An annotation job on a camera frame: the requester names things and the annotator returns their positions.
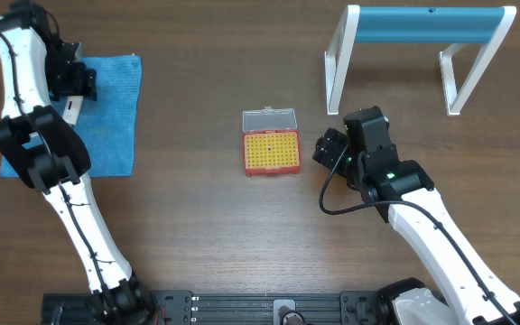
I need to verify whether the red and yellow tip box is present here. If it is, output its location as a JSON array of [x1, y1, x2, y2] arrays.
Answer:
[[241, 107, 302, 178]]

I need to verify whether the blue cloth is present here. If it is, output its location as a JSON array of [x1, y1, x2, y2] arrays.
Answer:
[[0, 54, 144, 179]]

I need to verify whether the white and blue stand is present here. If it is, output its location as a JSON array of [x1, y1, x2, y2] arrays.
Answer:
[[323, 4, 517, 116]]

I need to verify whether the black cable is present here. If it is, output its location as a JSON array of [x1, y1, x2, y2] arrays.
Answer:
[[318, 144, 405, 216]]

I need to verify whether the mounting rail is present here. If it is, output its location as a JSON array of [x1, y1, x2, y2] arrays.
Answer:
[[41, 291, 395, 325]]

